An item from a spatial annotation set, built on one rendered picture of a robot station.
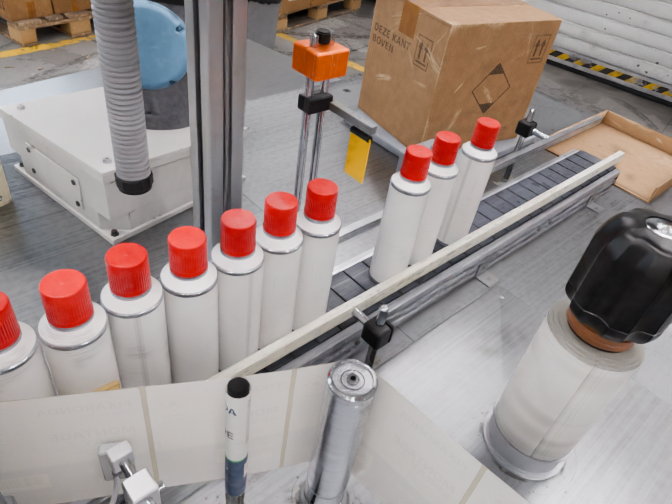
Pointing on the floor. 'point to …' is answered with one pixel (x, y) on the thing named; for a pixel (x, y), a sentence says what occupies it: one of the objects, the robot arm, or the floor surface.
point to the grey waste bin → (262, 23)
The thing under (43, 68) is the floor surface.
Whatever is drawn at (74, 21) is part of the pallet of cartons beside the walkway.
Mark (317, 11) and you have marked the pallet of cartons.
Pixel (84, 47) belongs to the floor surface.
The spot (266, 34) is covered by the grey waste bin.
